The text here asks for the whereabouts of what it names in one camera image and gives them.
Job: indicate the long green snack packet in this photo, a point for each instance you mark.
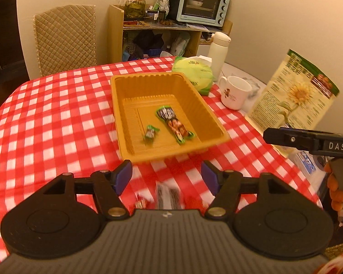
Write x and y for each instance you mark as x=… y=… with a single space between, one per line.
x=173 y=122

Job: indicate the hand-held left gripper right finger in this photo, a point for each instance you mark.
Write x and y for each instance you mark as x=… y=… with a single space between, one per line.
x=211 y=177

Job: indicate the red checked tablecloth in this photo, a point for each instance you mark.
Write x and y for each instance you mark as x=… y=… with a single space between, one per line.
x=51 y=120

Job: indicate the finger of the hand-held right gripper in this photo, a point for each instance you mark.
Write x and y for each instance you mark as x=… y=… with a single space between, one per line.
x=288 y=139

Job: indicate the small green candy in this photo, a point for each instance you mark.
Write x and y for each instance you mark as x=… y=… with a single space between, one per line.
x=151 y=132

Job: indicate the white thermos bottle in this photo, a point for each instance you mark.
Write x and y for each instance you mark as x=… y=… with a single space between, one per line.
x=217 y=54

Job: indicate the crumpled white plastic wrap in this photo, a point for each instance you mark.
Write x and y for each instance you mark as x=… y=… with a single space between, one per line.
x=255 y=87

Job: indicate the light blue toaster oven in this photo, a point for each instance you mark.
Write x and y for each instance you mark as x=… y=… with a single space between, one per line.
x=201 y=5

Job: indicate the dark wooden door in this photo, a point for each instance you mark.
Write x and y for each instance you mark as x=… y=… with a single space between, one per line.
x=2 y=25

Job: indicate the glass jar with orange lid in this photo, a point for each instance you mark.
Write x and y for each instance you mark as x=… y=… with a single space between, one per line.
x=135 y=5

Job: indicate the black striped snack packet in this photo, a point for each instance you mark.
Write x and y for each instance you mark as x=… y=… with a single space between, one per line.
x=167 y=195

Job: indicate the green foil bag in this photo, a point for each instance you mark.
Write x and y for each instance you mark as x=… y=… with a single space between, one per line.
x=164 y=1

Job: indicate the person's right hand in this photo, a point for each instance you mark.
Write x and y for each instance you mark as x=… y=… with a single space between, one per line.
x=336 y=195

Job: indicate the green plastic bag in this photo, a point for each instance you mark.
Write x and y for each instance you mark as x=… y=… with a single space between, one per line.
x=194 y=70

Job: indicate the white mug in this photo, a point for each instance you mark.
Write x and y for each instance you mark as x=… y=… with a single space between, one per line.
x=234 y=92

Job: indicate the small red candy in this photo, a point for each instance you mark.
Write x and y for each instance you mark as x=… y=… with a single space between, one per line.
x=141 y=203

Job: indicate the white plastic bag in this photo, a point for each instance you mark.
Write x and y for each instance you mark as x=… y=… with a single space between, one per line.
x=180 y=44

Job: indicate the quilted chair back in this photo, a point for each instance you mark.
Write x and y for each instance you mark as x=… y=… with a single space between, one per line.
x=65 y=40

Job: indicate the sunflower seed bag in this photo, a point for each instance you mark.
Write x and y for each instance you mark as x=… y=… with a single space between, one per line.
x=294 y=100

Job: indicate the wooden shelf unit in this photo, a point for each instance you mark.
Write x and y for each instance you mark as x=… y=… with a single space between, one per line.
x=115 y=34

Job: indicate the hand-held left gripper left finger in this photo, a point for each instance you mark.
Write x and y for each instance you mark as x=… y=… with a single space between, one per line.
x=123 y=177

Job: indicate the orange plastic tray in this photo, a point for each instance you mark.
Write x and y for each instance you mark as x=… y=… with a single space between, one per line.
x=160 y=111

